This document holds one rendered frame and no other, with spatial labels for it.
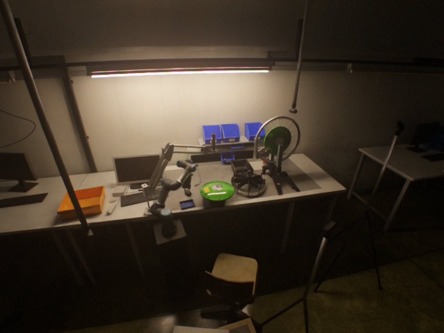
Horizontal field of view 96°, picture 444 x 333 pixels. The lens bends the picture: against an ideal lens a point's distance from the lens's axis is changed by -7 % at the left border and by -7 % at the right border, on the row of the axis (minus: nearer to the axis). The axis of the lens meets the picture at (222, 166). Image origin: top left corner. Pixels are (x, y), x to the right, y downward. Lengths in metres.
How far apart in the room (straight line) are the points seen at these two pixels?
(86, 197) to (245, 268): 1.65
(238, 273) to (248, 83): 1.97
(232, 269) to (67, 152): 2.23
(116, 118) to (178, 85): 0.78
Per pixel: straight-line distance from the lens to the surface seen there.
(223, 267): 1.95
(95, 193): 2.45
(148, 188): 1.91
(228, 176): 2.47
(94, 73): 2.09
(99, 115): 2.71
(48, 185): 3.01
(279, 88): 2.81
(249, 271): 1.93
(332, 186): 2.59
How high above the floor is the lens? 2.19
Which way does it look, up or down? 29 degrees down
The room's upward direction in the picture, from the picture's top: straight up
